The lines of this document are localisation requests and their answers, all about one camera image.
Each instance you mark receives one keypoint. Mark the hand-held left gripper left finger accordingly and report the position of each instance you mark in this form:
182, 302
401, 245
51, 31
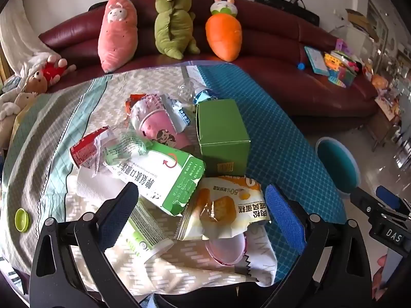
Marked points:
119, 211

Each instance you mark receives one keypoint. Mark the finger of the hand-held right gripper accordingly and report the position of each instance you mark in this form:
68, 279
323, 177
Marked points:
364, 202
388, 196

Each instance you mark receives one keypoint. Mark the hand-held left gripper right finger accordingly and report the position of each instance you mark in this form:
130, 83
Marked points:
282, 215

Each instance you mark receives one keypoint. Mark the teal trash bin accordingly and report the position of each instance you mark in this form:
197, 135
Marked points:
337, 163

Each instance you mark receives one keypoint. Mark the white and green medicine box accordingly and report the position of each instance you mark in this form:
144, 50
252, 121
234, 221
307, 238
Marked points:
160, 179

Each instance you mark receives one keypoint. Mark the yellow cake snack packet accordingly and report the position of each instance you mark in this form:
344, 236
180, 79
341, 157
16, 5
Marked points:
224, 205

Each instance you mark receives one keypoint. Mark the person's right hand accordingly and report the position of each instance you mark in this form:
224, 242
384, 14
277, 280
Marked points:
380, 274

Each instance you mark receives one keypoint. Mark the white bottle with green label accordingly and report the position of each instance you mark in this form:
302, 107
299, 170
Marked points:
147, 231

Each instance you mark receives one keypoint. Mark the clear wrapper with green item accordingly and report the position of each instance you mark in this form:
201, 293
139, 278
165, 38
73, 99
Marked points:
93, 183

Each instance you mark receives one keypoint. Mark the clear wrapper with green print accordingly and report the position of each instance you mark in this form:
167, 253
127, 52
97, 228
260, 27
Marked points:
125, 147

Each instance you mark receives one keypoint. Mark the wooden side table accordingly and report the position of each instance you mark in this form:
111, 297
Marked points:
383, 125

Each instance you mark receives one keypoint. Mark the teal and beige printed blanket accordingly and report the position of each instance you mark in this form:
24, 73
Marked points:
273, 128

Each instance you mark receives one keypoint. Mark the pink paper cup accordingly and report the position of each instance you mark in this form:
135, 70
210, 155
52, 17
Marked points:
160, 128

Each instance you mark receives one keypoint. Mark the small green cap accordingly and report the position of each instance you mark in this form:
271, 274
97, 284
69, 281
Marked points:
22, 219

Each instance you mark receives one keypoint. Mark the green cardboard box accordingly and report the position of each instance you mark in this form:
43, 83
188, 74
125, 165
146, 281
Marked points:
221, 128

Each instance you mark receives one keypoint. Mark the orange plush toy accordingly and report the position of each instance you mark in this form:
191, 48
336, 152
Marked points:
380, 81

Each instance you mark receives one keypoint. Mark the white crushed milk carton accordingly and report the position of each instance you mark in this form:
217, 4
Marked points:
179, 112

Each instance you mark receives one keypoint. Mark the pile of colourful toys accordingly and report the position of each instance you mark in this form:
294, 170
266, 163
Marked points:
342, 67

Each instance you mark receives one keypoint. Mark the crumpled clear plastic bottle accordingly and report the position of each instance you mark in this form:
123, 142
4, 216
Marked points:
205, 95

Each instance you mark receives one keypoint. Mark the beige bunny plush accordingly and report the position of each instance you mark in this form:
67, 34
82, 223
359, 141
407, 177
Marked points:
22, 100

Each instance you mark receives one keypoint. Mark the small blue ball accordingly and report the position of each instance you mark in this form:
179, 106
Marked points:
301, 66

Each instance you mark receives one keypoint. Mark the light blue children's book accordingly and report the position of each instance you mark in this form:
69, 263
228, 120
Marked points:
316, 61

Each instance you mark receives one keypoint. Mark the white plush toy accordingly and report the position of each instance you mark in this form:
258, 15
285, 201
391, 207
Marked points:
7, 110

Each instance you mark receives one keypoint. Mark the brown bear plush red outfit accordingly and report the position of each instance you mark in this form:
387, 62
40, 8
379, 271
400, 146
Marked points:
53, 70

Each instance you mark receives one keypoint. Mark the dark red leather sofa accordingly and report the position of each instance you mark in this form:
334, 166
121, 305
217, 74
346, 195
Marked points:
273, 54

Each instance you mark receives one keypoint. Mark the pink bunny plush pillow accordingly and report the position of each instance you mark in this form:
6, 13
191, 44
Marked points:
117, 38

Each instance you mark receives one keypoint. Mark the orange carrot bunny plush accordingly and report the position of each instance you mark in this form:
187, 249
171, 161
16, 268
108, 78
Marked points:
223, 38

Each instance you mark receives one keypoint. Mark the green dinosaur plush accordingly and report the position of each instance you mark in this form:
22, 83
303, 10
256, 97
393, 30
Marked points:
170, 29

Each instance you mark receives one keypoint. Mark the white draped cloth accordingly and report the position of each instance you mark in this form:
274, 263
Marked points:
16, 38

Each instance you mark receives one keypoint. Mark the black flat bag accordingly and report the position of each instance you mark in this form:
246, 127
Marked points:
282, 3

